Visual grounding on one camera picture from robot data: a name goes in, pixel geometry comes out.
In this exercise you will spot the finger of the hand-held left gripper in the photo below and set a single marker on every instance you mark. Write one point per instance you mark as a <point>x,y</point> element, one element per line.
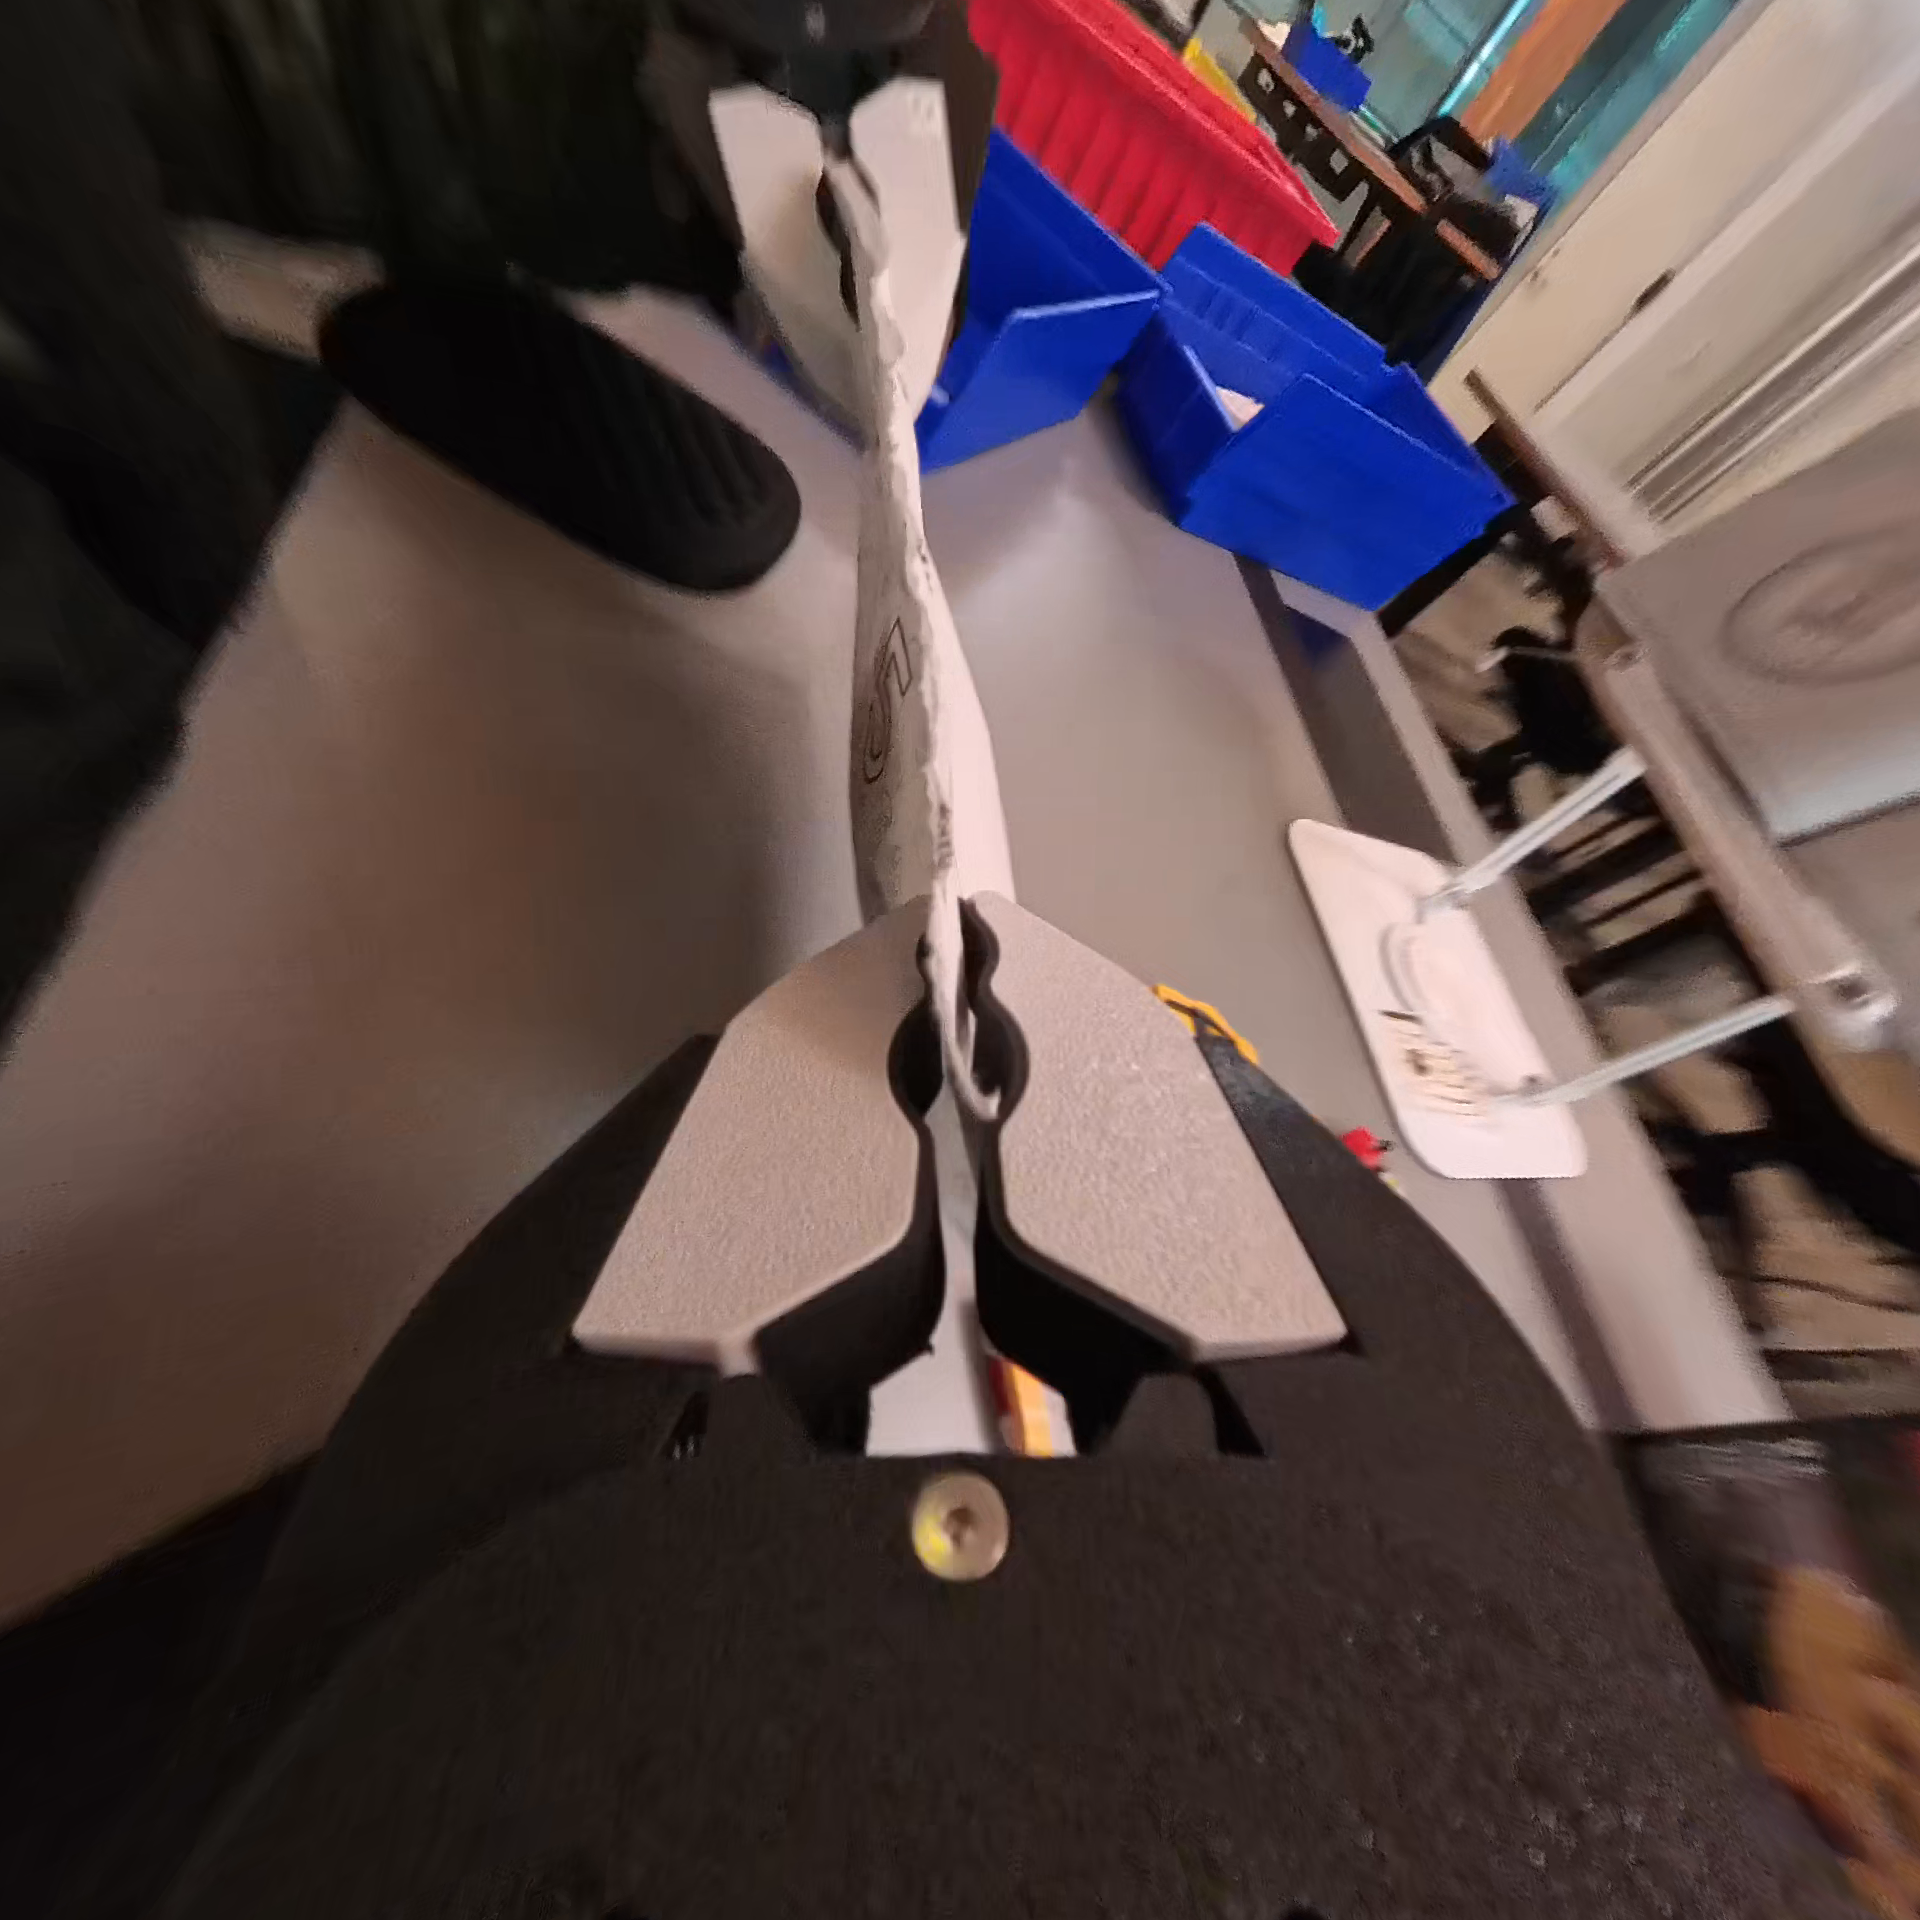
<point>917,194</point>
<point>774,224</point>

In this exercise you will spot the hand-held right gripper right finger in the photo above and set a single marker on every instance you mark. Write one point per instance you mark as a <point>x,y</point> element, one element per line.
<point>1141,1184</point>

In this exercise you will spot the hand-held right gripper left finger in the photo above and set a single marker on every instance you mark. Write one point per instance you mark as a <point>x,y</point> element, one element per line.
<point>765,1171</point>

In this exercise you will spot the white printed paper bag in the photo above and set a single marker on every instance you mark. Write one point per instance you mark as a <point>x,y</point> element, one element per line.
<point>901,600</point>

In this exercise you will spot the person's left forearm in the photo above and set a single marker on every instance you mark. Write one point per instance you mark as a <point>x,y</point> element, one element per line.
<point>450,119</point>

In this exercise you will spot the yellow lego car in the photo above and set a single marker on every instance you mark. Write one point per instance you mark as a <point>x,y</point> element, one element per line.
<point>1201,1016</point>

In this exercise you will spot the red lego minifigure piece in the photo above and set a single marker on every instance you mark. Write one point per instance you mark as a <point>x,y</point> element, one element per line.
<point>1361,1149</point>

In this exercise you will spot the blue plastic bin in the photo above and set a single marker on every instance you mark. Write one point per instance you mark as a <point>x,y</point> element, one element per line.
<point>1335,480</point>
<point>1037,346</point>

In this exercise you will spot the red plastic bin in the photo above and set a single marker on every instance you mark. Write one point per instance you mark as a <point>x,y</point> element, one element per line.
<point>1125,119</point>

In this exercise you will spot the small sticker sheet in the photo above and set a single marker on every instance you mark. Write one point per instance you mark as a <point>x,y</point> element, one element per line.
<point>1441,1073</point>

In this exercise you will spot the metal stand with round base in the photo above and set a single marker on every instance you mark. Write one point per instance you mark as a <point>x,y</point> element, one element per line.
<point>1441,975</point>

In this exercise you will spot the wooden table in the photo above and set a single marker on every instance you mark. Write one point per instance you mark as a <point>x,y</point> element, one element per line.
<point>1350,136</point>

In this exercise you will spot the person's dark jacket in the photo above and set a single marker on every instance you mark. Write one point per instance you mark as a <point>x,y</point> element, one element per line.
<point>89,600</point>

